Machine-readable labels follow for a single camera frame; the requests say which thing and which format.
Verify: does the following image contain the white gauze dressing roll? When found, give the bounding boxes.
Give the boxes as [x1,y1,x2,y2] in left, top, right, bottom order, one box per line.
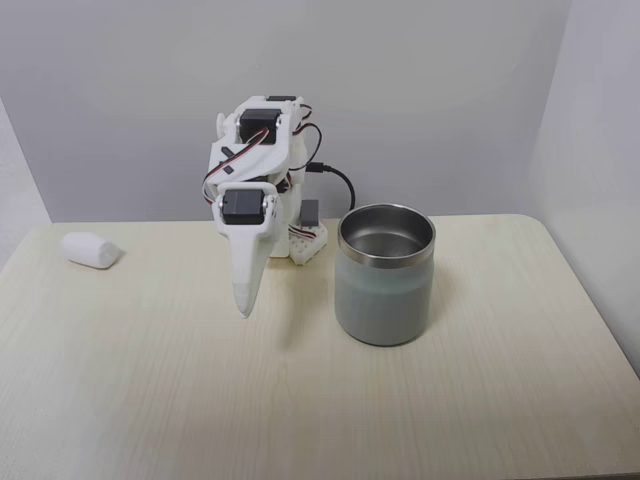
[59,231,127,272]

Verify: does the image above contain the steel cup with grey sleeve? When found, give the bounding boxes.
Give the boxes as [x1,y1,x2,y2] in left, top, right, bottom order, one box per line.
[334,201,437,348]

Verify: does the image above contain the grey table clamp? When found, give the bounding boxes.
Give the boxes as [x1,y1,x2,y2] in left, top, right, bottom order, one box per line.
[300,199,322,227]

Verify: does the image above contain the black usb cable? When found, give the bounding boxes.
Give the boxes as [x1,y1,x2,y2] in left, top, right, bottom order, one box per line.
[306,160,357,215]

